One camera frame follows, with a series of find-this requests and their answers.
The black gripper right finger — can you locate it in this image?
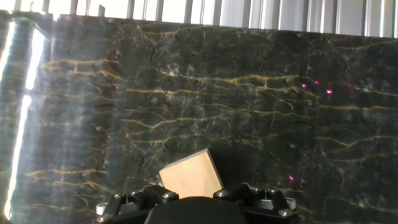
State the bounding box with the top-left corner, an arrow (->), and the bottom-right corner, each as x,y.
213,182 -> 298,218

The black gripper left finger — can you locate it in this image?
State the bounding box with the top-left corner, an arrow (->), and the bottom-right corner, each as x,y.
95,184 -> 180,223

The large wooden block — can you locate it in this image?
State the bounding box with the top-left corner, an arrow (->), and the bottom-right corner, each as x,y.
159,148 -> 224,200

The black marble pattern mat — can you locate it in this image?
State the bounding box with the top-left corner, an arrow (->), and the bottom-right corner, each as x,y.
0,9 -> 398,224

